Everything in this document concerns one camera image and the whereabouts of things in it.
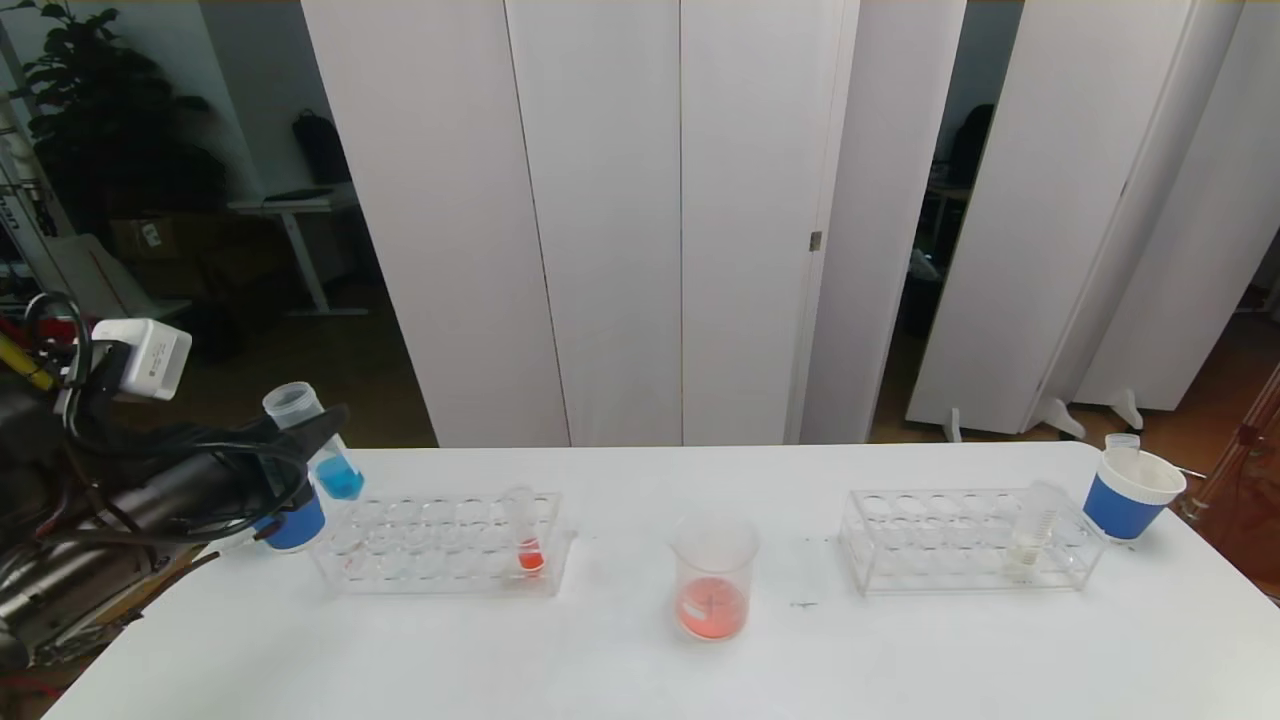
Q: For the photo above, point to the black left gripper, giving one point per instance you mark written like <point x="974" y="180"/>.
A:
<point x="283" y="462"/>

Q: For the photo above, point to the blue pigment test tube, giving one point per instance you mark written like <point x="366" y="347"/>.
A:
<point x="340" y="480"/>

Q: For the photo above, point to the red pigment test tube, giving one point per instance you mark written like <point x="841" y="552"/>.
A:
<point x="530" y="558"/>
<point x="1122" y="441"/>

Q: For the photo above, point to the black and silver left robot arm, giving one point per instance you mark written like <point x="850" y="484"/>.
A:
<point x="80" y="560"/>

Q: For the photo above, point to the clear acrylic test tube rack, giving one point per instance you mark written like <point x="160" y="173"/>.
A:
<point x="450" y="578"/>
<point x="960" y="578"/>

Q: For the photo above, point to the clear glass beaker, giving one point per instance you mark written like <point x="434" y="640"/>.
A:
<point x="715" y="560"/>

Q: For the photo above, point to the pale liquid test tube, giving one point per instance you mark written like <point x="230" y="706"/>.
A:
<point x="1030" y="540"/>

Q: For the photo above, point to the blue and white paper cup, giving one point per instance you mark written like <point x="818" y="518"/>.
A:
<point x="1120" y="505"/>
<point x="300" y="528"/>

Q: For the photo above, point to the black bin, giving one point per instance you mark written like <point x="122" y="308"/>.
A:
<point x="220" y="335"/>

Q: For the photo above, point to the white standing desk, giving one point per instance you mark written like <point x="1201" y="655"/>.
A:
<point x="290" y="207"/>

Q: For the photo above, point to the brown cardboard box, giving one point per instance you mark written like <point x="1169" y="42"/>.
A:
<point x="170" y="240"/>

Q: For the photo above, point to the white partition panel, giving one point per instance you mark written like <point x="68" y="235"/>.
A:
<point x="750" y="200"/>
<point x="870" y="200"/>
<point x="1200" y="250"/>
<point x="1040" y="200"/>
<point x="610" y="200"/>
<point x="430" y="200"/>
<point x="1150" y="180"/>

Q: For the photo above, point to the white flat board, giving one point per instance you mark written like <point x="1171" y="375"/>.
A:
<point x="100" y="280"/>

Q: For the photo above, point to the black backpack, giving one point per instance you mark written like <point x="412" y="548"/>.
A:
<point x="320" y="150"/>

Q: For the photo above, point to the red plastic item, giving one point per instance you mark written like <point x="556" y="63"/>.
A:
<point x="12" y="328"/>

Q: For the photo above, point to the dark green potted plant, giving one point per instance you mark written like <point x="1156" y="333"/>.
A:
<point x="110" y="130"/>

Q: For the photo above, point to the white upright machine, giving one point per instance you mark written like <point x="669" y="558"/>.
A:
<point x="20" y="220"/>

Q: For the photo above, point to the white partition foot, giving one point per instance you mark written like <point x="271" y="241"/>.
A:
<point x="952" y="427"/>
<point x="1062" y="418"/>
<point x="1128" y="410"/>

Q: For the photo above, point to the black chair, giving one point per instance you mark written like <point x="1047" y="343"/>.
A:
<point x="970" y="145"/>

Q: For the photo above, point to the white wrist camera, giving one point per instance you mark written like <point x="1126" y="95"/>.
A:
<point x="145" y="360"/>

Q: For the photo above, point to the transparent acrylic frame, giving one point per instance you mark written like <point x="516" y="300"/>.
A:
<point x="1250" y="470"/>

